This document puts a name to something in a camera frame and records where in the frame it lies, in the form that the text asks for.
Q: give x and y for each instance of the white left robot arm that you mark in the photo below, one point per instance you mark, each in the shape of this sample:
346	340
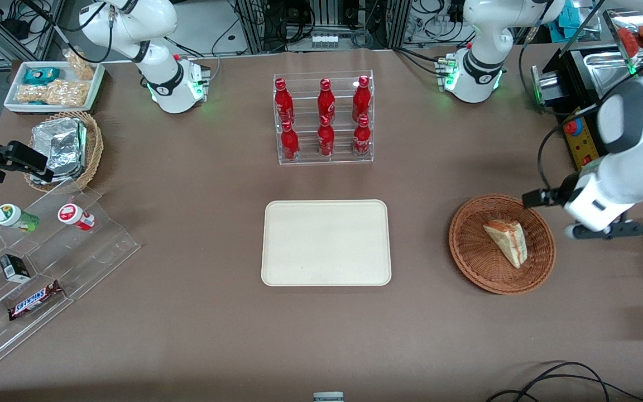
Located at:
483	33

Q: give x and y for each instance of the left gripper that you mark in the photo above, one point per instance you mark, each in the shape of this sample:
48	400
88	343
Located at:
555	196

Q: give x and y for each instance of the small black box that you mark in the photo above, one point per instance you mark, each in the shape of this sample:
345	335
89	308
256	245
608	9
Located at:
14	268

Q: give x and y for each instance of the aluminium frame rack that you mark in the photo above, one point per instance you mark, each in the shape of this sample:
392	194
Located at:
252	22

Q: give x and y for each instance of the clear bag of nuts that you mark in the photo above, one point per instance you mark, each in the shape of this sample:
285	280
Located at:
56	93
80	64

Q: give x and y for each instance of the cream plastic tray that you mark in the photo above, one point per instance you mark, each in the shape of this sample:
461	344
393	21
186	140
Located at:
326	243

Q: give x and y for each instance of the grey device edge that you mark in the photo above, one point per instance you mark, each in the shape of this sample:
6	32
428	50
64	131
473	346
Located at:
328	397

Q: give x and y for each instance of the clear acrylic bottle rack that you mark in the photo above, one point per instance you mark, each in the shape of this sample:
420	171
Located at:
305	111

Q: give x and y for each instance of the foil wrapped pack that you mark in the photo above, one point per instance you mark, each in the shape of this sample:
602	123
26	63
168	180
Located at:
67	172
59	142

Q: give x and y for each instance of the white power strip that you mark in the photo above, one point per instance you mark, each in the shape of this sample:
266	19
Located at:
324	41

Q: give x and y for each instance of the red food in warmer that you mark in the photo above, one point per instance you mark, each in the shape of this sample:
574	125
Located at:
634	39

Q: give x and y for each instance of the white snack tray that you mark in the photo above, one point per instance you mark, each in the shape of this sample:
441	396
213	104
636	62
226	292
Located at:
17	78

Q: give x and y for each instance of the clear acrylic stepped shelf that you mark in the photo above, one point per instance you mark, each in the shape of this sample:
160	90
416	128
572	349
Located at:
92	251

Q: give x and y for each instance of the black food warmer cabinet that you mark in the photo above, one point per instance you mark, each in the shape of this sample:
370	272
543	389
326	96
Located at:
581	142

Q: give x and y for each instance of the teal box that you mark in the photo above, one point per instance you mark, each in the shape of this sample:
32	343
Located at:
572	19

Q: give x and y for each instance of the small wicker basket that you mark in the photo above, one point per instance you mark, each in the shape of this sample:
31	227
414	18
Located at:
94	145

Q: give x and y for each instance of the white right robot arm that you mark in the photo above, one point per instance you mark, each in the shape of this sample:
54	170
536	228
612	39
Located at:
132	28

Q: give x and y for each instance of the black power adapters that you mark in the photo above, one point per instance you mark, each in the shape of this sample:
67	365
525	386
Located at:
12	22

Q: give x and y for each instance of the large round wicker basket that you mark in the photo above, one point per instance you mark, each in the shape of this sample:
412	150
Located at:
483	262

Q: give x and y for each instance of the triangular sandwich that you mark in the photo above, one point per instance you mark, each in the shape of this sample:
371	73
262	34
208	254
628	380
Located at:
508	243

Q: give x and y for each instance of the red cola bottle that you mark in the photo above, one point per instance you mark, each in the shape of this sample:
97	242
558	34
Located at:
283	103
361	138
361	100
326	100
326	139
289	142

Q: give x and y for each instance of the teal snack packet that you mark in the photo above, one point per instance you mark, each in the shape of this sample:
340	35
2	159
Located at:
41	75

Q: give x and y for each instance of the steel warmer tray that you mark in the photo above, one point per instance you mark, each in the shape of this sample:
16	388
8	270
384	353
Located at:
606	64

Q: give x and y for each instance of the Snickers bar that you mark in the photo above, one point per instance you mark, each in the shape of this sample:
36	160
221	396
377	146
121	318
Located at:
34	301

